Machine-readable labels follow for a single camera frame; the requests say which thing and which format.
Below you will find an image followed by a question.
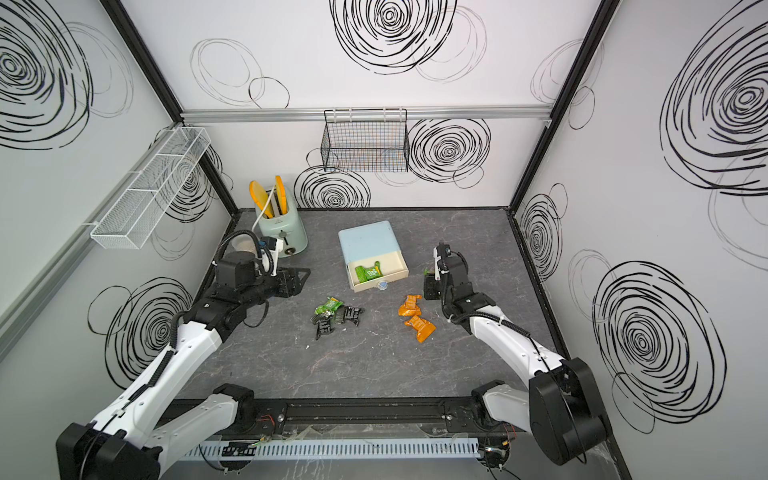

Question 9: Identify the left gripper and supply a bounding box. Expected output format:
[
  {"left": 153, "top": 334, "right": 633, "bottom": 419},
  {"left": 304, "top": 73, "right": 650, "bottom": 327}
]
[{"left": 242, "top": 265, "right": 311, "bottom": 311}]

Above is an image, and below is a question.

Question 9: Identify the cream drawer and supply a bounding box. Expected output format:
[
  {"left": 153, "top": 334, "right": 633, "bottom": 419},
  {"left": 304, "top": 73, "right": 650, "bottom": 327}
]
[{"left": 346, "top": 251, "right": 409, "bottom": 293}]

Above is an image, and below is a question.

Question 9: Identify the blue cream drawer cabinet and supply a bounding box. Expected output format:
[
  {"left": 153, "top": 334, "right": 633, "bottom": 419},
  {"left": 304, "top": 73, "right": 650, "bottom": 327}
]
[{"left": 338, "top": 220, "right": 401, "bottom": 264}]

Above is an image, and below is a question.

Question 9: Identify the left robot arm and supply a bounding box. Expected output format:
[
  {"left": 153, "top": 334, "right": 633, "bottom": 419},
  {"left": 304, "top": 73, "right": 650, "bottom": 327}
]
[{"left": 55, "top": 229, "right": 311, "bottom": 479}]

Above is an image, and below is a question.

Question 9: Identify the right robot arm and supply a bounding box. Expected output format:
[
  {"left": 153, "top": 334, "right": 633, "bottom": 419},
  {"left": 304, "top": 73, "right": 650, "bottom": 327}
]
[{"left": 424, "top": 242, "right": 612, "bottom": 465}]

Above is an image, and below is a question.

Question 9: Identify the orange cookie packet upper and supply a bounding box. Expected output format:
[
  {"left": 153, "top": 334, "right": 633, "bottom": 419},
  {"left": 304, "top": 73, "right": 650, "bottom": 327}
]
[{"left": 398, "top": 295, "right": 422, "bottom": 317}]

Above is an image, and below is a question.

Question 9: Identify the orange cookie packet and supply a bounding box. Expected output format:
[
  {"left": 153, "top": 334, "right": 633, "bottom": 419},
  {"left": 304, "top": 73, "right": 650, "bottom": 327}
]
[
  {"left": 404, "top": 315, "right": 436, "bottom": 343},
  {"left": 398, "top": 295, "right": 422, "bottom": 317}
]

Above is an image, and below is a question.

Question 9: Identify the orange cookie packet lower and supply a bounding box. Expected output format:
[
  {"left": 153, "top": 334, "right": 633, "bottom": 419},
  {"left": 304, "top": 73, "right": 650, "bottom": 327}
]
[{"left": 404, "top": 315, "right": 436, "bottom": 343}]

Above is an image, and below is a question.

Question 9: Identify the mint green toaster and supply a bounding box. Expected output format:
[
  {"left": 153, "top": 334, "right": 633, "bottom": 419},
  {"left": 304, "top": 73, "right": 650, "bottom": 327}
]
[{"left": 256, "top": 196, "right": 308, "bottom": 258}]

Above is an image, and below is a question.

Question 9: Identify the clear plastic cup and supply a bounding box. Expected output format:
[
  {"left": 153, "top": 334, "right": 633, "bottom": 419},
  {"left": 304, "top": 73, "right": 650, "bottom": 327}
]
[{"left": 231, "top": 234, "right": 256, "bottom": 254}]

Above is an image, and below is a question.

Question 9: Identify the yellow toast slice right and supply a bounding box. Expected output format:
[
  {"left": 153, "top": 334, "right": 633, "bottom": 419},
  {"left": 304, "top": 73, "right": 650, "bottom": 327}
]
[{"left": 275, "top": 175, "right": 288, "bottom": 215}]

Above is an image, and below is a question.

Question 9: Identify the yellow toast slice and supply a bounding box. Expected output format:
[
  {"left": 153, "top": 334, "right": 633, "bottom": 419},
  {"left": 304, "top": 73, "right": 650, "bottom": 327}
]
[
  {"left": 275, "top": 175, "right": 288, "bottom": 215},
  {"left": 249, "top": 181, "right": 273, "bottom": 218}
]

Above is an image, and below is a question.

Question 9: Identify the yellow toast slice left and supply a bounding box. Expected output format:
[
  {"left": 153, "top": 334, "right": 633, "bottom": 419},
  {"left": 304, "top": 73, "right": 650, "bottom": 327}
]
[{"left": 249, "top": 181, "right": 273, "bottom": 218}]

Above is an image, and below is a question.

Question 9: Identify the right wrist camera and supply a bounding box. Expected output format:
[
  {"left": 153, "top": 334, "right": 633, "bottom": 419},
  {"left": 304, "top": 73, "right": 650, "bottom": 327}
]
[{"left": 433, "top": 242, "right": 450, "bottom": 281}]

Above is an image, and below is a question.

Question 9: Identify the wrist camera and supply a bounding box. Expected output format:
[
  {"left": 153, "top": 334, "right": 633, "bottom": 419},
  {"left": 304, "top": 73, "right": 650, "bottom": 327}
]
[
  {"left": 433, "top": 242, "right": 450, "bottom": 281},
  {"left": 260, "top": 236, "right": 285, "bottom": 258}
]

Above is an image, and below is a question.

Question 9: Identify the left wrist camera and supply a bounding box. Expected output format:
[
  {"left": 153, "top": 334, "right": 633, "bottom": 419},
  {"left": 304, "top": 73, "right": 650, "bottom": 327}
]
[{"left": 260, "top": 236, "right": 285, "bottom": 258}]

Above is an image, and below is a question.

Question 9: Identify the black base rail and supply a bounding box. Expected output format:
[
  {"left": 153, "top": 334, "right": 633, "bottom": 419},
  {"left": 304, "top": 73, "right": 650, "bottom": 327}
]
[{"left": 161, "top": 397, "right": 604, "bottom": 434}]

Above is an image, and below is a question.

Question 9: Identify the black wire wall basket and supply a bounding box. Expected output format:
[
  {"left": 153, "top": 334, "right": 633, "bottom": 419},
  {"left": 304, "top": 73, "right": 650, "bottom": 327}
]
[{"left": 320, "top": 108, "right": 410, "bottom": 173}]

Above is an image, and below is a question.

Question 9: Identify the slotted grey cable duct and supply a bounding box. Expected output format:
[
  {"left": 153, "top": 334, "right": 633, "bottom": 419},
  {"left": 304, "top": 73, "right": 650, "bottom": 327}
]
[{"left": 182, "top": 438, "right": 480, "bottom": 462}]

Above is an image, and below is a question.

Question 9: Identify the white mesh wall shelf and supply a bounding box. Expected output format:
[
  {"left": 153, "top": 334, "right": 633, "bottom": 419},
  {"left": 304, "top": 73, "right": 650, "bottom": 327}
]
[{"left": 90, "top": 126, "right": 212, "bottom": 250}]

